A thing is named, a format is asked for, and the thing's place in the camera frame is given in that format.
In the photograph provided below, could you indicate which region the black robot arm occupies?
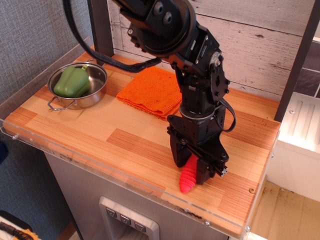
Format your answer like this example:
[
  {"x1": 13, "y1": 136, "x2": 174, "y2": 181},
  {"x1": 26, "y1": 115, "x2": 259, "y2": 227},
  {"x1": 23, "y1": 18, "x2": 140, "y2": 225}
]
[{"x1": 117, "y1": 0, "x2": 232, "y2": 185}]

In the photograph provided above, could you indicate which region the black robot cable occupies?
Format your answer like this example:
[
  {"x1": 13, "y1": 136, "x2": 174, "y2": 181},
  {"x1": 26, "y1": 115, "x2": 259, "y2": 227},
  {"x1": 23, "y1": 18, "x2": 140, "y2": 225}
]
[{"x1": 62, "y1": 0, "x2": 237, "y2": 133}]

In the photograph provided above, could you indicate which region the white toy sink unit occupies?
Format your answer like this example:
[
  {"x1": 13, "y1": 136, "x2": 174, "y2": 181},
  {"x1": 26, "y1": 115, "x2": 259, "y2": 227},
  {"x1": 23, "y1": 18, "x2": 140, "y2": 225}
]
[{"x1": 264, "y1": 36, "x2": 320, "y2": 203}]

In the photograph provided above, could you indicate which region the small steel pot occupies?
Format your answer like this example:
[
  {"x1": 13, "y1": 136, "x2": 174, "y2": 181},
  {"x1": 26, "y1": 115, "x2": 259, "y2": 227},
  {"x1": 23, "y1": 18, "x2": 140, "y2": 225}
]
[{"x1": 47, "y1": 61, "x2": 108, "y2": 111}]

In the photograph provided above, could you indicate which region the green toy bell pepper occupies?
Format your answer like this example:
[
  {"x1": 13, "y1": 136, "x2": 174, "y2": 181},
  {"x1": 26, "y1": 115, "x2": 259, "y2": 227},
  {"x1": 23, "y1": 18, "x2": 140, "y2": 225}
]
[{"x1": 53, "y1": 64, "x2": 91, "y2": 98}]

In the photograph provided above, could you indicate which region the red handled metal fork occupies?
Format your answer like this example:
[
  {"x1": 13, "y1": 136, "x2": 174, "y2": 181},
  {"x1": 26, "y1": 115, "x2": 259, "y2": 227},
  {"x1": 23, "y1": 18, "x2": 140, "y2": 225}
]
[{"x1": 179, "y1": 154, "x2": 198, "y2": 194}]

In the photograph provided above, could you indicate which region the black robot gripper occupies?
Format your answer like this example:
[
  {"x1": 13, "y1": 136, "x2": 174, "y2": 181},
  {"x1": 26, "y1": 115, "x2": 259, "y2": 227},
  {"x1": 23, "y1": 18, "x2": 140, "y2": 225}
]
[{"x1": 167, "y1": 109, "x2": 229, "y2": 185}]

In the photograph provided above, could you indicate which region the clear acrylic edge guard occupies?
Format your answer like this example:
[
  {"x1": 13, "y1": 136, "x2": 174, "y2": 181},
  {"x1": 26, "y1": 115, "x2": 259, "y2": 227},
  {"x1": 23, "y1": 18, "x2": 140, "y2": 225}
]
[{"x1": 2, "y1": 114, "x2": 254, "y2": 239}]

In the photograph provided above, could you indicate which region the dark shelf post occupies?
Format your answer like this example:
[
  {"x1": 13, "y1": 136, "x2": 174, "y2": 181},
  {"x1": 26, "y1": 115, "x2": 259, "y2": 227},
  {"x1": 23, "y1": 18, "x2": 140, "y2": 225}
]
[
  {"x1": 274, "y1": 0, "x2": 320, "y2": 122},
  {"x1": 87, "y1": 0, "x2": 114, "y2": 57}
]

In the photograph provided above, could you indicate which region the dark right shelf post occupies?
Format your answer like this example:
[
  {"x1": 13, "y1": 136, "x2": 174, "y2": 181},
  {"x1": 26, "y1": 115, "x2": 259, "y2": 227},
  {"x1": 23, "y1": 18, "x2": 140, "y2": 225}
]
[{"x1": 274, "y1": 0, "x2": 320, "y2": 122}]

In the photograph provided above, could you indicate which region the folded orange cloth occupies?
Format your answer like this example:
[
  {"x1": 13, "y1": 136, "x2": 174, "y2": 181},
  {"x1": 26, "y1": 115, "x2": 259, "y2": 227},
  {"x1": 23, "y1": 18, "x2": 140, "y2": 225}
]
[{"x1": 116, "y1": 66, "x2": 182, "y2": 120}]

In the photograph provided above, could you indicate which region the yellow object bottom left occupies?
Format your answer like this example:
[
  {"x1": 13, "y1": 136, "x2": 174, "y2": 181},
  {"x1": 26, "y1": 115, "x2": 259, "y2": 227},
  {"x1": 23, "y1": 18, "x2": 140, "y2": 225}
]
[{"x1": 13, "y1": 231, "x2": 39, "y2": 240}]

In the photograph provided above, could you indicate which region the dark left shelf post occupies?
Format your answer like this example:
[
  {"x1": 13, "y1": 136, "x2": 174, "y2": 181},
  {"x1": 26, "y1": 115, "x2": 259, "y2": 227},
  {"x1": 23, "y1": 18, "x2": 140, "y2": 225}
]
[{"x1": 87, "y1": 0, "x2": 114, "y2": 57}]

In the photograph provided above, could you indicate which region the grey toy fridge cabinet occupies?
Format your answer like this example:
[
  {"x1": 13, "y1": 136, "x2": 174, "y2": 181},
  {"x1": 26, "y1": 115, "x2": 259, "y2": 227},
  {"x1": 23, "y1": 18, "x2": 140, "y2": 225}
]
[{"x1": 45, "y1": 153, "x2": 229, "y2": 240}]

